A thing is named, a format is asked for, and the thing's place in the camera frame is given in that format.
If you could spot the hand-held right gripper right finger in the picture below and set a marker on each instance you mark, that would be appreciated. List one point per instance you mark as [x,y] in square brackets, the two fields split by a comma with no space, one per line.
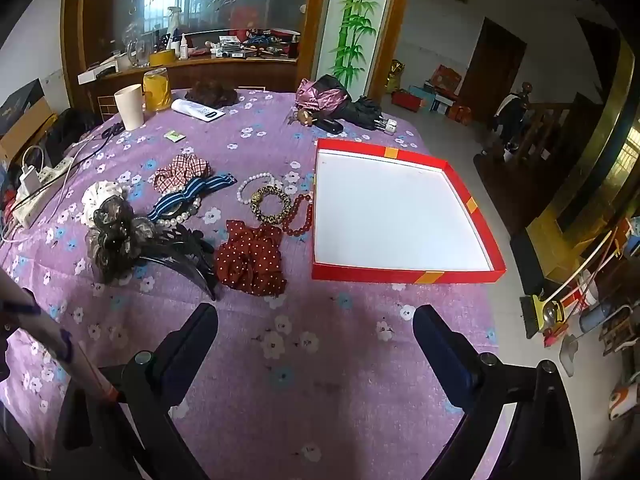
[440,345]

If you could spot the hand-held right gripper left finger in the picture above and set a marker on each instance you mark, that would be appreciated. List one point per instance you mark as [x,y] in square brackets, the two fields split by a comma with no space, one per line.
[192,345]

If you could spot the black hair claw clip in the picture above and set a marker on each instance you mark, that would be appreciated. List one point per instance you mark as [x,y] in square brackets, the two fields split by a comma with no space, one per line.
[195,270]

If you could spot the red polka dot scrunchie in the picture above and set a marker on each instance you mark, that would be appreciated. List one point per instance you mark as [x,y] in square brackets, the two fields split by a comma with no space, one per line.
[250,260]

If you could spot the grey organza scrunchie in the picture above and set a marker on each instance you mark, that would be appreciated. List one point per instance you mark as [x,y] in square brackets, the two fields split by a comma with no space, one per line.
[110,245]

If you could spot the red shallow box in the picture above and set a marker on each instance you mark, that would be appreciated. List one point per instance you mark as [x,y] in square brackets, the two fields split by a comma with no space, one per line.
[400,210]

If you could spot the red plaid scrunchie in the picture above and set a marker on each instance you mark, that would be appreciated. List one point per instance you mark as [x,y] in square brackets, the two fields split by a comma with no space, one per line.
[180,170]

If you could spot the white scrunchie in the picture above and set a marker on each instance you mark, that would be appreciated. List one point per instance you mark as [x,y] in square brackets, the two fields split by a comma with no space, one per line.
[100,192]

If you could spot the yellow broom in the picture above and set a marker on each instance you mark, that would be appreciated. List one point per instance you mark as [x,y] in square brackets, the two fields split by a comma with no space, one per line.
[542,310]

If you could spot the purple floral tablecloth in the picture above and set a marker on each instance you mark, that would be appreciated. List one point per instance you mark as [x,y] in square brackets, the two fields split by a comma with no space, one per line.
[310,360]

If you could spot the white tube with purple marks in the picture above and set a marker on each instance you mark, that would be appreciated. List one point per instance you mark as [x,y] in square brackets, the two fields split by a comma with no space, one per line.
[55,335]

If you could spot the green small packet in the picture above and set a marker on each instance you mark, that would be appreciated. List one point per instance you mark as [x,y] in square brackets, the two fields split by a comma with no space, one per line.
[175,135]

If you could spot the white power strip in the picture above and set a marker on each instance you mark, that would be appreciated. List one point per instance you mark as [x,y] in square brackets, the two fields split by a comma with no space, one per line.
[42,185]

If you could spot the white earbuds case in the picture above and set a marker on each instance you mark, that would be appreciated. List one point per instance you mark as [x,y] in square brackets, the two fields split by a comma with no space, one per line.
[390,126]

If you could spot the white charger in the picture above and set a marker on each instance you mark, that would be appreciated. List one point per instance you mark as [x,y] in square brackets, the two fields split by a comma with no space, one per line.
[28,177]

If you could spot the beige cup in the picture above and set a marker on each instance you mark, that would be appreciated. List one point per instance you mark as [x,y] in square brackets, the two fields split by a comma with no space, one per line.
[130,107]

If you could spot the wooden stair railing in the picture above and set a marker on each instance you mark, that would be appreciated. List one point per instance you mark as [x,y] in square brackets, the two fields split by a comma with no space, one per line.
[550,125]

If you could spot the black umbrella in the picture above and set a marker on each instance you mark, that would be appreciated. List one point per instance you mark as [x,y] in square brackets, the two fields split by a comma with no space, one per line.
[365,110]

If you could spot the red gift box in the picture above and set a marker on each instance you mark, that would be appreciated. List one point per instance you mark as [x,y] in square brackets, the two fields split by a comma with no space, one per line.
[405,100]

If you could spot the brown hair piece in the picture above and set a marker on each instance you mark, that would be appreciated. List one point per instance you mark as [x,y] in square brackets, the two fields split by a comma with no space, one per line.
[210,95]

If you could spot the wooden doll charm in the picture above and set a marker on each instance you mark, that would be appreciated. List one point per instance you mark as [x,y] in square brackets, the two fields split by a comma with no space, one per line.
[306,117]

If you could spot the yellow jar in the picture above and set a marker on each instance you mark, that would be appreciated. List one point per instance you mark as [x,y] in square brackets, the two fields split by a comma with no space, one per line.
[157,92]

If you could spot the orange gift box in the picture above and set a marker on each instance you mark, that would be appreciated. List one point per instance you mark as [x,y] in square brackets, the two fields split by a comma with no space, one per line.
[445,80]

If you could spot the gold gift bag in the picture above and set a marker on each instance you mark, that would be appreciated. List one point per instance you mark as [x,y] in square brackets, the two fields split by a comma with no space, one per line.
[395,75]

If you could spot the wooden cabinet with mirror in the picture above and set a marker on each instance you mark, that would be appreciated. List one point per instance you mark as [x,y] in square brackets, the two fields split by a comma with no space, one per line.
[240,72]

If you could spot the pink umbrella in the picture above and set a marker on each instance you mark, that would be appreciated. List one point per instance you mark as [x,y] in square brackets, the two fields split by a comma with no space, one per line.
[317,95]

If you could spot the white flat box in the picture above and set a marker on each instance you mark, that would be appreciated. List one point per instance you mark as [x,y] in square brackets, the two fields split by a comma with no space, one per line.
[102,72]

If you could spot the yellow tape roll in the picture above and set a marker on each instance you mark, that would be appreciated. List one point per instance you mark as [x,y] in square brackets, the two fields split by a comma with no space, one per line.
[161,58]

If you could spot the cardboard box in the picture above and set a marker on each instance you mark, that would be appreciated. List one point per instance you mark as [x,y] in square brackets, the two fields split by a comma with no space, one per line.
[22,110]

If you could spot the glass pitcher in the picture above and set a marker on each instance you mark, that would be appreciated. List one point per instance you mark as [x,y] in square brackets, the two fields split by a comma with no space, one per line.
[140,52]

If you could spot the bamboo painted panel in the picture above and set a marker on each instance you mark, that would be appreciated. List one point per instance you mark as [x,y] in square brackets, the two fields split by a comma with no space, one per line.
[355,25]

